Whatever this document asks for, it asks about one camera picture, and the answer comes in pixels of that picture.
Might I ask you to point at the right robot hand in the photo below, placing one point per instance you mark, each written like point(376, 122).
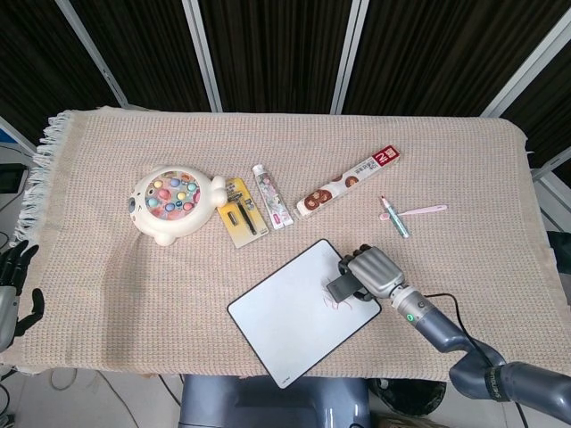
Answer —
point(373, 269)

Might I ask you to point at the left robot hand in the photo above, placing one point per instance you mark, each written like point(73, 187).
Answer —
point(9, 285)

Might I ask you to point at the dark grey whiteboard eraser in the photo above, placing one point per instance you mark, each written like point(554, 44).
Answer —
point(341, 287)

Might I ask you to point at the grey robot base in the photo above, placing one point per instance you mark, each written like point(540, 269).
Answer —
point(272, 403)

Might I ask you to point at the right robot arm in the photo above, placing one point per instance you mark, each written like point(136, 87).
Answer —
point(468, 348)

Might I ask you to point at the white whiteboard with black rim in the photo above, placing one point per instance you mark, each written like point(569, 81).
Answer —
point(294, 316)

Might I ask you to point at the green marker pen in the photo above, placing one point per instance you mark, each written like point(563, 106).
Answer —
point(395, 217)

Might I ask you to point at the pink plastic spoon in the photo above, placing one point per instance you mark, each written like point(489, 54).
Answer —
point(415, 211)

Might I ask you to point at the long baking paper box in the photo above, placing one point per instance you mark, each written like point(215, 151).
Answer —
point(349, 182)

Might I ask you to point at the beige woven tablecloth with fringe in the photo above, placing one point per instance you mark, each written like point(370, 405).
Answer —
point(267, 223)

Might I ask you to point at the white floral toothpaste tube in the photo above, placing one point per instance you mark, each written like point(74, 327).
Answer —
point(272, 197)

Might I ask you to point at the black round bin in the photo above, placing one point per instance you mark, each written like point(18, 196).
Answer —
point(410, 394)

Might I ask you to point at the razor in yellow blister pack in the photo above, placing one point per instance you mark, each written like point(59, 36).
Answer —
point(243, 212)

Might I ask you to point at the cream seal fishing toy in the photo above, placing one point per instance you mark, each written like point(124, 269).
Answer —
point(173, 203)

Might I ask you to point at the black folding screen with frame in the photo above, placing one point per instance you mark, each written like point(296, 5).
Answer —
point(285, 53)

